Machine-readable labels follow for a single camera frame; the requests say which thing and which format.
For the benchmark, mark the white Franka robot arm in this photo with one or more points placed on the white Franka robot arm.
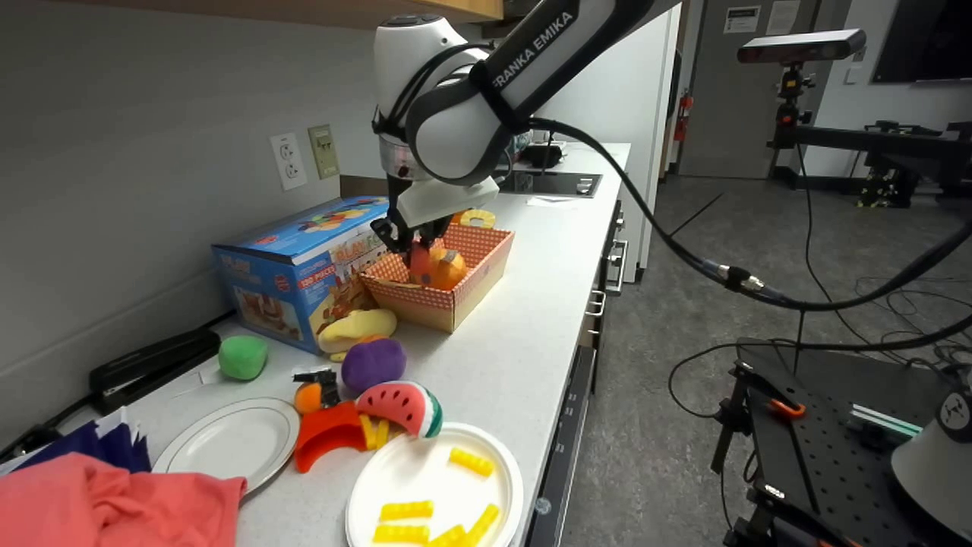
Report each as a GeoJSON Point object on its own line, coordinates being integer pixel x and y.
{"type": "Point", "coordinates": [443, 111]}

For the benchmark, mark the black glass cooktop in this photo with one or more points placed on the black glass cooktop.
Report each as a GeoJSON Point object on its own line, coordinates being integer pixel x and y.
{"type": "Point", "coordinates": [549, 184]}

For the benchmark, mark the grey door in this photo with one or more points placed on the grey door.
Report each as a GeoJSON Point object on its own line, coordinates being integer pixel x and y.
{"type": "Point", "coordinates": [748, 93]}

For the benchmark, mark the blue toy food box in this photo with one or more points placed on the blue toy food box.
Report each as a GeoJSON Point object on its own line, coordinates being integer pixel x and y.
{"type": "Point", "coordinates": [291, 263]}

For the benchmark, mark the beige wall switch plate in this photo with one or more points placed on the beige wall switch plate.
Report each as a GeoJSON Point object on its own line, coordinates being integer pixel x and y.
{"type": "Point", "coordinates": [324, 153]}

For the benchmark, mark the yellow banana plush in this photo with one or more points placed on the yellow banana plush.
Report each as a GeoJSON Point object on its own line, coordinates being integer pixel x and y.
{"type": "Point", "coordinates": [360, 325]}

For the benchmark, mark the pink cloth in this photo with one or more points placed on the pink cloth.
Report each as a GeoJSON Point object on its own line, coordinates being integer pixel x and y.
{"type": "Point", "coordinates": [111, 506]}

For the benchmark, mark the green white marker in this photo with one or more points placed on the green white marker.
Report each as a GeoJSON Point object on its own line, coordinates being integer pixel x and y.
{"type": "Point", "coordinates": [884, 420]}

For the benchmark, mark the small black toy piece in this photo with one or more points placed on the small black toy piece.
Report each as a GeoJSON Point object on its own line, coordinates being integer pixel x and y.
{"type": "Point", "coordinates": [324, 383]}

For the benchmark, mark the black stereo camera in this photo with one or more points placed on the black stereo camera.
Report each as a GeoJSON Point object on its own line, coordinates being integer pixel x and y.
{"type": "Point", "coordinates": [800, 46]}

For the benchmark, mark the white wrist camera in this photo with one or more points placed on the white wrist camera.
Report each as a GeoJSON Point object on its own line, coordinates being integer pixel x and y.
{"type": "Point", "coordinates": [451, 203]}

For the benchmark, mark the red fire extinguisher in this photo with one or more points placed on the red fire extinguisher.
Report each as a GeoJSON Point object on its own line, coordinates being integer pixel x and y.
{"type": "Point", "coordinates": [685, 124]}

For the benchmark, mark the black clamp stand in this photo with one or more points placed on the black clamp stand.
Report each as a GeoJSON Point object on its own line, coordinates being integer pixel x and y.
{"type": "Point", "coordinates": [733, 415]}

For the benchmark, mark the dark blue cloth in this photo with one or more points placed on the dark blue cloth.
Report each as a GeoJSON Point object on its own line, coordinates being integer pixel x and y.
{"type": "Point", "coordinates": [91, 445]}

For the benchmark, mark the white refrigerator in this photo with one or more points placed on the white refrigerator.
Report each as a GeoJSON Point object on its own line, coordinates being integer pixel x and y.
{"type": "Point", "coordinates": [638, 111]}

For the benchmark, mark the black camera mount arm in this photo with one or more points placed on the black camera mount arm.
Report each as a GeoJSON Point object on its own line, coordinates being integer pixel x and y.
{"type": "Point", "coordinates": [870, 140]}

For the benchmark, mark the small orange toy ball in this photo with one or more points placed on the small orange toy ball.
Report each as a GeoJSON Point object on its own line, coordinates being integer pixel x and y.
{"type": "Point", "coordinates": [306, 398]}

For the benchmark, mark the black breadboard cart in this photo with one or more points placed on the black breadboard cart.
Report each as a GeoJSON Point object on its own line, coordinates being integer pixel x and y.
{"type": "Point", "coordinates": [840, 476]}

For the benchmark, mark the orange checkered basket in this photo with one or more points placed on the orange checkered basket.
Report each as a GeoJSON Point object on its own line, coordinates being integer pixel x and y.
{"type": "Point", "coordinates": [443, 305]}

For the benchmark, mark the black wall monitor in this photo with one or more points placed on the black wall monitor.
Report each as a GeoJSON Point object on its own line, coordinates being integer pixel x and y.
{"type": "Point", "coordinates": [926, 40]}

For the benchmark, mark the purple eggplant plush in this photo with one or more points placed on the purple eggplant plush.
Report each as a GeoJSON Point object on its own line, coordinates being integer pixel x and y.
{"type": "Point", "coordinates": [370, 365]}

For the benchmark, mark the white paper plate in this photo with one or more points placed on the white paper plate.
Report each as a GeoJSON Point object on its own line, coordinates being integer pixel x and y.
{"type": "Point", "coordinates": [434, 486]}
{"type": "Point", "coordinates": [229, 445]}

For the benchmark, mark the black stapler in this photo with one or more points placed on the black stapler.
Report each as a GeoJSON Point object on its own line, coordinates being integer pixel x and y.
{"type": "Point", "coordinates": [152, 365]}

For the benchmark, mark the yellow toy fry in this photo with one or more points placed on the yellow toy fry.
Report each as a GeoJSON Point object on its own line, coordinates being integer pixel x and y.
{"type": "Point", "coordinates": [448, 537]}
{"type": "Point", "coordinates": [485, 521]}
{"type": "Point", "coordinates": [400, 534]}
{"type": "Point", "coordinates": [376, 434]}
{"type": "Point", "coordinates": [473, 463]}
{"type": "Point", "coordinates": [407, 510]}

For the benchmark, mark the small black countertop device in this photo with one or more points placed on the small black countertop device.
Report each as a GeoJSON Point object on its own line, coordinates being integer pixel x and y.
{"type": "Point", "coordinates": [542, 153]}

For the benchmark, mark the black dishwasher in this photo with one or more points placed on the black dishwasher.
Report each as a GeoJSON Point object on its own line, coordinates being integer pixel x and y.
{"type": "Point", "coordinates": [571, 436]}

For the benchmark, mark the white wall outlet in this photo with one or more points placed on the white wall outlet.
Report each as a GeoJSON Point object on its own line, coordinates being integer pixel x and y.
{"type": "Point", "coordinates": [289, 160]}

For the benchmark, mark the green plush ball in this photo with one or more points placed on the green plush ball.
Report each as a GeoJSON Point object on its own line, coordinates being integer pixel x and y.
{"type": "Point", "coordinates": [244, 356]}

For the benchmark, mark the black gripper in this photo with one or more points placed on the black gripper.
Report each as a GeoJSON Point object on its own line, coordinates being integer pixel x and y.
{"type": "Point", "coordinates": [412, 229]}

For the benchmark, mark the watermelon slice plush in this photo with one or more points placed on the watermelon slice plush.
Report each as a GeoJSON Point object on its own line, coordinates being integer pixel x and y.
{"type": "Point", "coordinates": [396, 404]}

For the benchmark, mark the grey conical base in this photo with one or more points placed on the grey conical base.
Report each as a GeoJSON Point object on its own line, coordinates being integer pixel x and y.
{"type": "Point", "coordinates": [937, 486]}

